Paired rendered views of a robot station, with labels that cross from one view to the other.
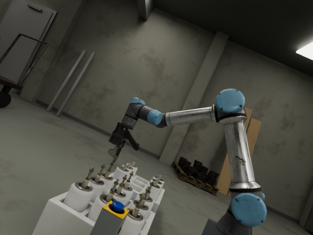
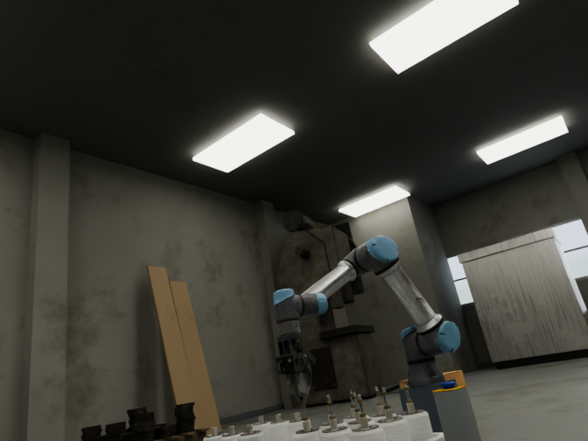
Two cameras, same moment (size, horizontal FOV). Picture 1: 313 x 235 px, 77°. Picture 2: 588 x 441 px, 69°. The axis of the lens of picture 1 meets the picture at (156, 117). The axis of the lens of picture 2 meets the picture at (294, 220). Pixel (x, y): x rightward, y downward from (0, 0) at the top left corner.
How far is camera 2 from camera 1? 131 cm
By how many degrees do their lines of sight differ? 57
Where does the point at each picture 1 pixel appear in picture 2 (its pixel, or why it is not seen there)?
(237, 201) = (444, 334)
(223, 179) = not seen: hidden behind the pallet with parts
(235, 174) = (423, 314)
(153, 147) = not seen: outside the picture
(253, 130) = (183, 301)
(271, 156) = (217, 332)
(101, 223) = (461, 404)
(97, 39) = not seen: outside the picture
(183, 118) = (327, 291)
